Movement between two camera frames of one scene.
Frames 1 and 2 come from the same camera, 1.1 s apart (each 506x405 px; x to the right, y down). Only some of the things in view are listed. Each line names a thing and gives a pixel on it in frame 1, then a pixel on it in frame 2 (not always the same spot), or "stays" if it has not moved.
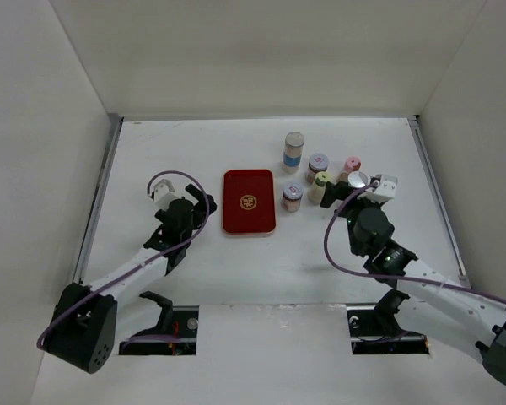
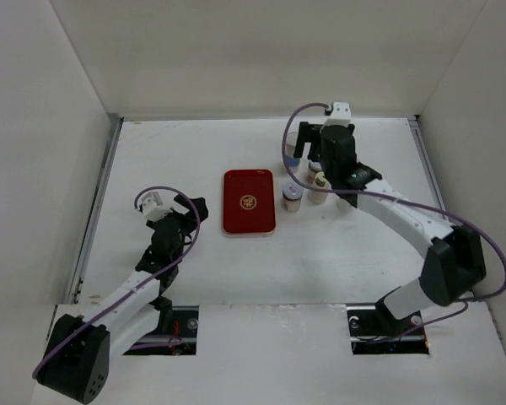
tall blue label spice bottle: [294, 142] stays
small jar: [292, 197] stays
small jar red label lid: [318, 163] stays
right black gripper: [340, 191] to [309, 133]
